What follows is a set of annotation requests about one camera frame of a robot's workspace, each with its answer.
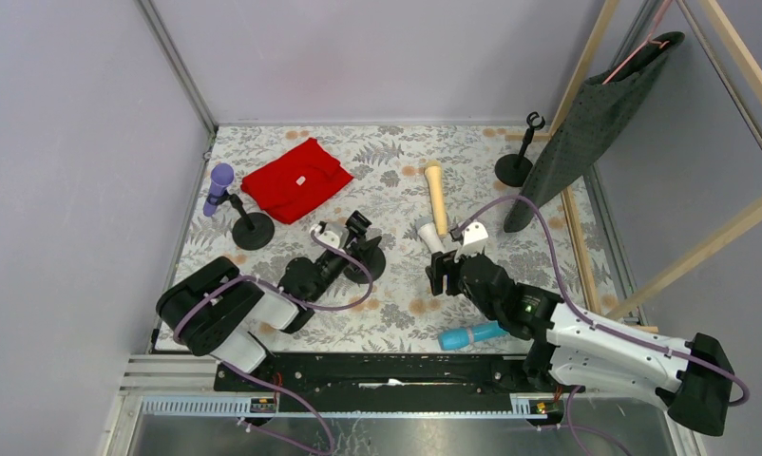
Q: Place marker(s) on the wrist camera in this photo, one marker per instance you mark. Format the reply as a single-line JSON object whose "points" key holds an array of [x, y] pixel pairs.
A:
{"points": [[472, 239], [330, 234]]}

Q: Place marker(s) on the floral table mat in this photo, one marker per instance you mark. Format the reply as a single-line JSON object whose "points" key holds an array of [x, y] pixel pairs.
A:
{"points": [[397, 312]]}

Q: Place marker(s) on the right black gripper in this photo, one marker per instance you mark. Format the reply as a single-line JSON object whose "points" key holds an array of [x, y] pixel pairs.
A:
{"points": [[448, 273]]}

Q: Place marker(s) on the white microphone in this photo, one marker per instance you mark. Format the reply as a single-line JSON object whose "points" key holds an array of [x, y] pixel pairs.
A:
{"points": [[426, 231]]}

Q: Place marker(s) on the pink clothes hanger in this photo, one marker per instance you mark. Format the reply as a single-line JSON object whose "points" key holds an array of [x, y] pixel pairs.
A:
{"points": [[648, 40]]}

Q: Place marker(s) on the wooden frame rack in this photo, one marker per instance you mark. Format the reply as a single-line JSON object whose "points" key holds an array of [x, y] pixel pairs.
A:
{"points": [[737, 226]]}

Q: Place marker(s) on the teal blue microphone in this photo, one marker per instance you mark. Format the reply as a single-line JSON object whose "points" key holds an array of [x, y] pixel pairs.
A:
{"points": [[456, 339]]}

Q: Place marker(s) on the dark grey hanging cloth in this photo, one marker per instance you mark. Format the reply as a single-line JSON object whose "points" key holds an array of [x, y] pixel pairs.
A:
{"points": [[605, 104]]}

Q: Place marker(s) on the purple microphone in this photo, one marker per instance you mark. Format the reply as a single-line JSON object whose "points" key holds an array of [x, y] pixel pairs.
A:
{"points": [[222, 176]]}

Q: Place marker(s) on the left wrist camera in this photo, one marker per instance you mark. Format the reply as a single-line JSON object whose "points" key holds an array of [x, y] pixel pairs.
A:
{"points": [[330, 234]]}

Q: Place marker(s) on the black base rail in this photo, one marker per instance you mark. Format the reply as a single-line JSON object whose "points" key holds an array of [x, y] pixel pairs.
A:
{"points": [[395, 382]]}

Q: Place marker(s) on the black mic stand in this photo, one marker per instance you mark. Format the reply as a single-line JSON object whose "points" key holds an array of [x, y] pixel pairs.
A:
{"points": [[513, 169], [252, 231], [376, 256]]}

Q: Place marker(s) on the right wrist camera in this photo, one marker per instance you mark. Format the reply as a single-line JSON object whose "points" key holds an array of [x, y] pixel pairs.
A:
{"points": [[472, 239]]}

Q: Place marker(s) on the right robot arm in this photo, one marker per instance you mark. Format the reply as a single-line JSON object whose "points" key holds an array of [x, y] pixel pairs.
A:
{"points": [[689, 379]]}

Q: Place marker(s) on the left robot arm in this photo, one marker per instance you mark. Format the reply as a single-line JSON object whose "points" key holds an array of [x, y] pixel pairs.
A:
{"points": [[205, 311]]}

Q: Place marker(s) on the cream yellow microphone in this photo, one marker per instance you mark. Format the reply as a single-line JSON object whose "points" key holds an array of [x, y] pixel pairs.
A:
{"points": [[433, 173]]}

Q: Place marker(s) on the red folded cloth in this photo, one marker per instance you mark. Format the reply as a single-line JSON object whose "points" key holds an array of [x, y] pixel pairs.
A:
{"points": [[292, 186]]}

